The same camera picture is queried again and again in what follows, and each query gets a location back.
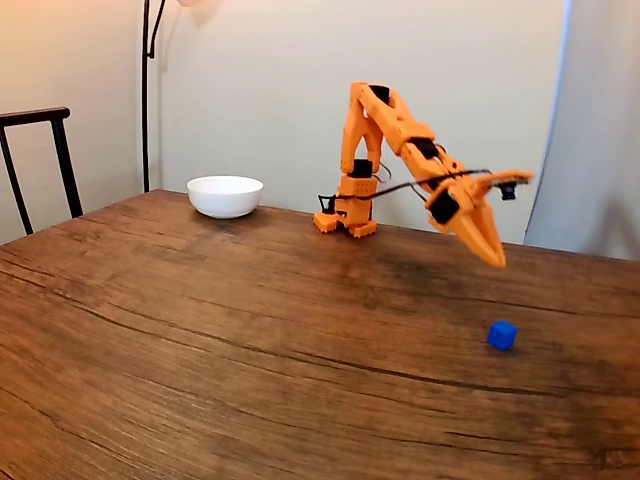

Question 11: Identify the black floor lamp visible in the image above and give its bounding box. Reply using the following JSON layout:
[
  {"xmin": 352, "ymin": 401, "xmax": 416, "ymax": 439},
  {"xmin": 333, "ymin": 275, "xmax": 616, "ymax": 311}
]
[{"xmin": 141, "ymin": 0, "xmax": 224, "ymax": 194}]

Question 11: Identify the white curtain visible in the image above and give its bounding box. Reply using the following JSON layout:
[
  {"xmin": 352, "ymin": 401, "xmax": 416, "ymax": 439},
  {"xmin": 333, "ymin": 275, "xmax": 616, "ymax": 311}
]
[{"xmin": 523, "ymin": 0, "xmax": 640, "ymax": 262}]

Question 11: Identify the blue cube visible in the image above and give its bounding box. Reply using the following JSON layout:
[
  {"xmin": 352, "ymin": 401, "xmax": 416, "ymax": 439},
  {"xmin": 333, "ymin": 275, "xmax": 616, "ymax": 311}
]
[{"xmin": 487, "ymin": 319, "xmax": 519, "ymax": 352}]

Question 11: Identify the black chair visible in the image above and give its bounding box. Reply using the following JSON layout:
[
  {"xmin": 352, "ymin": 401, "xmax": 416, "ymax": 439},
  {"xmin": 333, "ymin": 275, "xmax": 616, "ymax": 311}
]
[{"xmin": 0, "ymin": 106, "xmax": 85, "ymax": 236}]

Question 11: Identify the white bowl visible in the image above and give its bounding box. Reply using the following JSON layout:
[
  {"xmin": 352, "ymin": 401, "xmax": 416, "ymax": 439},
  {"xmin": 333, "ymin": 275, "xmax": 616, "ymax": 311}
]
[{"xmin": 186, "ymin": 174, "xmax": 265, "ymax": 220}]

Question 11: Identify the orange camera mount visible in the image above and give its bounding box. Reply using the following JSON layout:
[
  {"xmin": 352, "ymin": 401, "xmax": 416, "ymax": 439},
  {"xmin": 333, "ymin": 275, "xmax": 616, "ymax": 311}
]
[{"xmin": 472, "ymin": 168, "xmax": 536, "ymax": 190}]

